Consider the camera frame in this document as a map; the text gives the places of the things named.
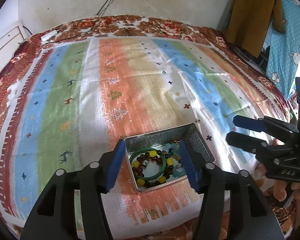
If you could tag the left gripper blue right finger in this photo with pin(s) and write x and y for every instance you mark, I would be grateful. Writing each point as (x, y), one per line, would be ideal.
(250, 214)

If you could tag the hanging brown jacket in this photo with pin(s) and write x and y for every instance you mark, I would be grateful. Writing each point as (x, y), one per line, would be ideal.
(249, 23)

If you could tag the silver metal tin box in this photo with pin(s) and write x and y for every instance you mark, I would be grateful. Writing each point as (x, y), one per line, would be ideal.
(170, 143)

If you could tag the blue patterned curtain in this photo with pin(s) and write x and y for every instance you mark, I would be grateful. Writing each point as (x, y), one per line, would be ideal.
(284, 56)

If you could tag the floral brown bedspread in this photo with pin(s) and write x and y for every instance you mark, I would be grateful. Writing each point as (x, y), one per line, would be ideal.
(140, 27)

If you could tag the white headboard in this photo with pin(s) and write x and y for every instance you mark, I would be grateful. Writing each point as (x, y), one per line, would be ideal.
(10, 39)

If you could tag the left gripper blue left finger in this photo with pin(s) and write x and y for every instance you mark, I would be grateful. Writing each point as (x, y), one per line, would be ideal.
(53, 215)

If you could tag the green jade bangle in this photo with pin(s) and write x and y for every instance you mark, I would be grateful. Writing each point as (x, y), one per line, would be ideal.
(148, 149)

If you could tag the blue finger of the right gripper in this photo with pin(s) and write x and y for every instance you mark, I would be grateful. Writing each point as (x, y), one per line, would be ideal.
(245, 142)
(250, 123)

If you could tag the striped colourful cloth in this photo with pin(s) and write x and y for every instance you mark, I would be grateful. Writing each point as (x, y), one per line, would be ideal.
(130, 114)

